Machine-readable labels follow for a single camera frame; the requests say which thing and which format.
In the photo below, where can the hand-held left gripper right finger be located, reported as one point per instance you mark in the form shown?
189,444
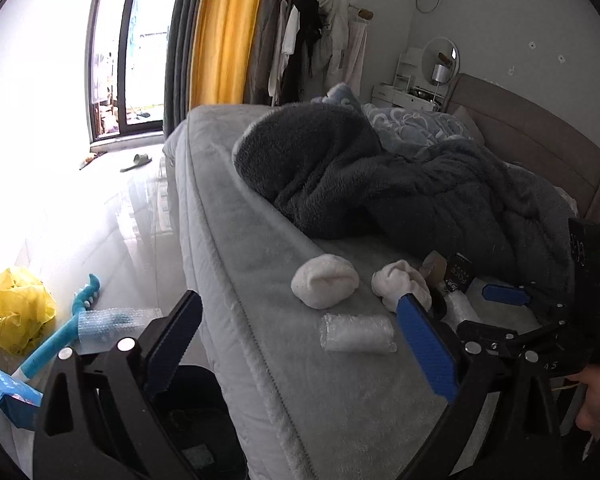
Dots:
425,345

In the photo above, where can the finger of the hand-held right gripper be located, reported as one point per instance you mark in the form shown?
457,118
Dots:
505,294
510,334

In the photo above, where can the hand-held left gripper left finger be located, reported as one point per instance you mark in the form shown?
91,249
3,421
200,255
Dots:
172,345

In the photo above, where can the clear plastic wrap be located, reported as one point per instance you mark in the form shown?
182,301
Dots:
462,307

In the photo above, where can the clear bubble wrap roll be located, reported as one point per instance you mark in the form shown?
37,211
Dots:
357,332

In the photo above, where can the black trash bin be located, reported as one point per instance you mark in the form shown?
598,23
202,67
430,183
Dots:
200,410

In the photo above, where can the small white tissue ball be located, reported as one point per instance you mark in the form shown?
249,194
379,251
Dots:
395,280

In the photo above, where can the person's right hand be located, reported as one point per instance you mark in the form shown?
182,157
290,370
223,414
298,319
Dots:
596,402

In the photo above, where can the small black box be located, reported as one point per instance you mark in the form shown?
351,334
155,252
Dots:
459,270

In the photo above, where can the flat bubble wrap sheet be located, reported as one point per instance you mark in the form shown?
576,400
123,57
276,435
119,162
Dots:
110,325

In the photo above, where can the grey bed mattress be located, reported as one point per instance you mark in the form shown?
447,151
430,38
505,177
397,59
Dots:
260,270

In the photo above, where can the yellow plastic bag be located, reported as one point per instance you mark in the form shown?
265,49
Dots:
17,310

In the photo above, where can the dark grey fleece blanket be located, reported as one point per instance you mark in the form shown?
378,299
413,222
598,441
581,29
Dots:
380,185

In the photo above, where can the brown padded headboard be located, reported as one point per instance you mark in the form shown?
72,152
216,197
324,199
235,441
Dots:
530,130

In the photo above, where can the blue paper packet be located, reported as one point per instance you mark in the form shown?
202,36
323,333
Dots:
5,385

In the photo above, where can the green slipper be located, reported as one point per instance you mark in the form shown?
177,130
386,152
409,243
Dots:
137,161

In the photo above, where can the blue patterned blanket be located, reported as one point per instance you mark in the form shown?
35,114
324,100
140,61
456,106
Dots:
415,125

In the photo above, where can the white dresser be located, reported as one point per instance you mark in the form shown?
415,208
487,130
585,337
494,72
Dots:
400,92

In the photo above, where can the white cylinder lamp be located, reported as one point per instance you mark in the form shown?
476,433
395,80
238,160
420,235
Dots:
440,74

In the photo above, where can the pale pink hanging garment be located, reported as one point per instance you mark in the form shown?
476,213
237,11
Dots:
357,50

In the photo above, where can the dark grey curtain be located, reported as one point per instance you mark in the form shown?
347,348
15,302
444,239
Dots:
180,50

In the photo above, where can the black framed glass door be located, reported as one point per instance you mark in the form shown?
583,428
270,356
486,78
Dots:
125,45

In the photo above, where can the yellow curtain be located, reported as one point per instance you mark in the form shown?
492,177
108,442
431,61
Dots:
222,35

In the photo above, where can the white hanging coat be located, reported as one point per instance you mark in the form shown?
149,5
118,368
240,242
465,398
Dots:
332,30

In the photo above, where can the black hanging garment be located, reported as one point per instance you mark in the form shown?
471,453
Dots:
302,35

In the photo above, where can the white hanging shirt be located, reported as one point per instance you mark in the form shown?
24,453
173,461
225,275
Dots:
290,35

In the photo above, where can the round wall mirror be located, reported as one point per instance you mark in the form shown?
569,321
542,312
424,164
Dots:
437,52

